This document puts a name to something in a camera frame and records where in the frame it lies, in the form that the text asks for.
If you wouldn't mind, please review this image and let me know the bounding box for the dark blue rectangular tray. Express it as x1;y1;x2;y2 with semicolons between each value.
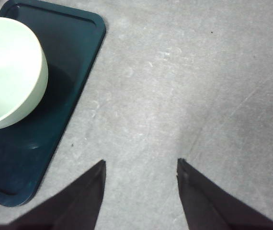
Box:
0;0;106;207

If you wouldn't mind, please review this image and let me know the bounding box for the green ceramic bowl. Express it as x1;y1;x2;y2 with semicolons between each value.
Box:
0;17;49;129

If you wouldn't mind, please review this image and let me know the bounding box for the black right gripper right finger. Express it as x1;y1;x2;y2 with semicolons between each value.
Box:
176;158;273;230

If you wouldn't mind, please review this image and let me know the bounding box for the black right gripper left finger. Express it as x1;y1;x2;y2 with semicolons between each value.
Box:
0;160;106;230

